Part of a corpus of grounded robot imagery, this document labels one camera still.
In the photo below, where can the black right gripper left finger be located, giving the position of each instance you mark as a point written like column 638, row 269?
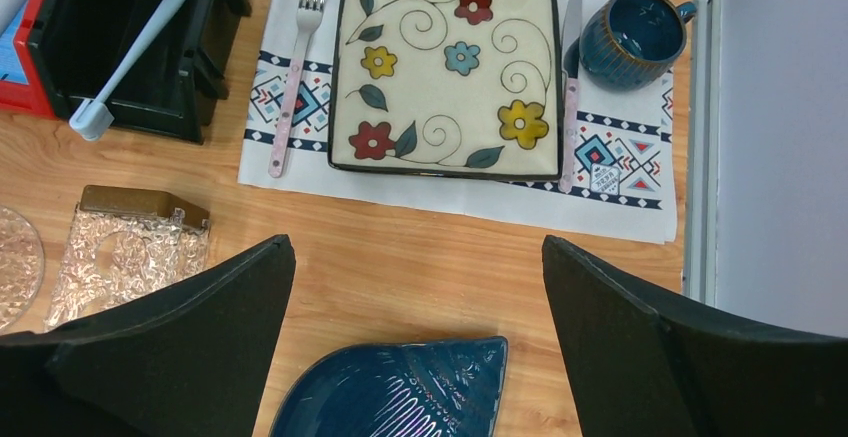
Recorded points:
column 191, row 359

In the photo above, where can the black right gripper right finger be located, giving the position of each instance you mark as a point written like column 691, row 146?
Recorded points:
column 645, row 361

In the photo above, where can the clear textured toiletry holder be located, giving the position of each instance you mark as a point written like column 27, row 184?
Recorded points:
column 123, row 244

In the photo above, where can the clear textured glass tray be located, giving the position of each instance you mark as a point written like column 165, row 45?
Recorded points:
column 22, row 265

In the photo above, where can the white patterned placemat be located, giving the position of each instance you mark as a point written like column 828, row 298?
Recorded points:
column 623, row 181

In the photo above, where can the blue shell shaped dish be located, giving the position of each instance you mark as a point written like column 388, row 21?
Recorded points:
column 447, row 387

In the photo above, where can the red plastic bin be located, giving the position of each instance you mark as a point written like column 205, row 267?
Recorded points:
column 21, row 88

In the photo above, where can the blue ceramic mug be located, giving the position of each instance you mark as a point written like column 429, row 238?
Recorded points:
column 628, row 44

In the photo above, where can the floral square ceramic plate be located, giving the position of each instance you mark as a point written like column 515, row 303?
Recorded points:
column 454, row 88

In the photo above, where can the black plastic bin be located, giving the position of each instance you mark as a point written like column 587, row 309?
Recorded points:
column 172, row 90

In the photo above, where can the grey aluminium frame post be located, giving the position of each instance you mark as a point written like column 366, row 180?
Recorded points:
column 699, row 271

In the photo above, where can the pink handled knife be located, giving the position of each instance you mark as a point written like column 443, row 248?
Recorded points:
column 571, row 31

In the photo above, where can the pink handled fork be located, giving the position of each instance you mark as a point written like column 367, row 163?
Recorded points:
column 309, row 16

